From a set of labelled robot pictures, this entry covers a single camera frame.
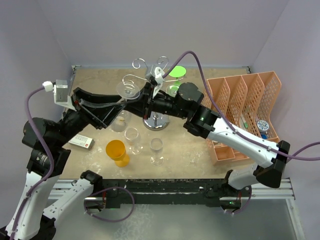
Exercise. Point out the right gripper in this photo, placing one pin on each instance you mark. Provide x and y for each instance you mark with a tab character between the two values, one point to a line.
140	106

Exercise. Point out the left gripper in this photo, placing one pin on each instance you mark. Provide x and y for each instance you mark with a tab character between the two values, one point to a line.
98	116

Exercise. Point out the green plastic wine glass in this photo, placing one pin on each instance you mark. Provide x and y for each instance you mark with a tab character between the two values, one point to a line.
178	73

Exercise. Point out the orange plastic wine glass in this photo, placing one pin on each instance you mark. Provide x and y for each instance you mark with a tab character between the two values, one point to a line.
116	150

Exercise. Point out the clear wine glass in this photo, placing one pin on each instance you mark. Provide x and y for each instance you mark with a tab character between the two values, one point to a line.
133	138
156	147
125	90

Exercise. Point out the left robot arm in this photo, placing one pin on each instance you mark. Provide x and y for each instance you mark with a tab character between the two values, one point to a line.
34	219

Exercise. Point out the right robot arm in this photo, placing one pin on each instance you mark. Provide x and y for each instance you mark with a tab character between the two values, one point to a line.
269	157

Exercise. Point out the small white card box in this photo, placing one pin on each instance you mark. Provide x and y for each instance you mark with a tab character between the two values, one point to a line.
82	141

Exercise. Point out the orange plastic file organizer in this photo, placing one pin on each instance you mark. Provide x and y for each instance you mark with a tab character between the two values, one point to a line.
250	95

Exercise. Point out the green white pen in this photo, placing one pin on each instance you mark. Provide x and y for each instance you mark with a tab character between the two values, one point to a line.
244	122

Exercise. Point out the blue patterned round item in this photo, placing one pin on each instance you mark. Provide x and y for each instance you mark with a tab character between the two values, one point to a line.
263	126

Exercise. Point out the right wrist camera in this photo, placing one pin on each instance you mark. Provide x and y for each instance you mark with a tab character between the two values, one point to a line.
154	74

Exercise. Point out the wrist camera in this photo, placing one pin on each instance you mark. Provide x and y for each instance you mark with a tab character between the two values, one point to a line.
60	91
154	74

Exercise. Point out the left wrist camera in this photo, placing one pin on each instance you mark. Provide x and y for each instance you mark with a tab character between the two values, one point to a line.
60	91

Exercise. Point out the black base frame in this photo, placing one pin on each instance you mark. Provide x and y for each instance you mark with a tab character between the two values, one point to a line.
202	191

